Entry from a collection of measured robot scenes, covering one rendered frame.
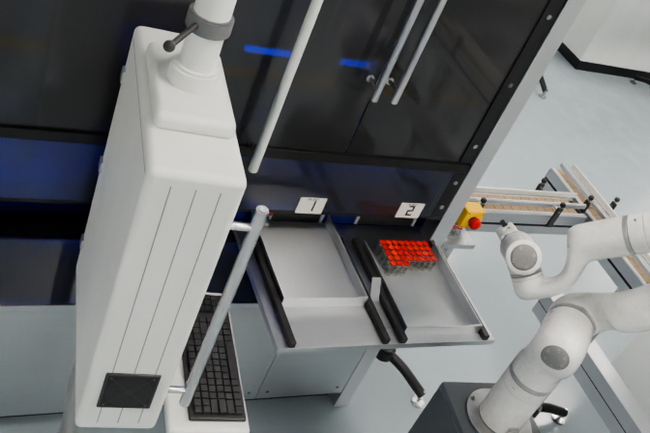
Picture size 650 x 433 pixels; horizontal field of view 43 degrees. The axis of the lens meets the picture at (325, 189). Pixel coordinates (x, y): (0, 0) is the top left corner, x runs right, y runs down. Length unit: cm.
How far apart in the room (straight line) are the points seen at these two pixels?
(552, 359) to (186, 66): 106
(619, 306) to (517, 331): 209
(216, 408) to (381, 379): 152
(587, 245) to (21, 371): 166
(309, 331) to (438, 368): 151
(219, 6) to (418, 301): 126
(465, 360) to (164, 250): 240
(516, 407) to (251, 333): 95
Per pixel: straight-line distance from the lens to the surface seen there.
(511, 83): 239
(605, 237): 193
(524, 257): 197
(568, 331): 202
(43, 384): 274
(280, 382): 303
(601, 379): 326
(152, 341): 175
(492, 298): 417
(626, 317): 201
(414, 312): 243
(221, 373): 212
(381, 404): 339
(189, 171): 145
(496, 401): 224
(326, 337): 223
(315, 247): 247
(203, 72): 158
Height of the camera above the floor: 242
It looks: 34 degrees down
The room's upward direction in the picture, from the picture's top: 24 degrees clockwise
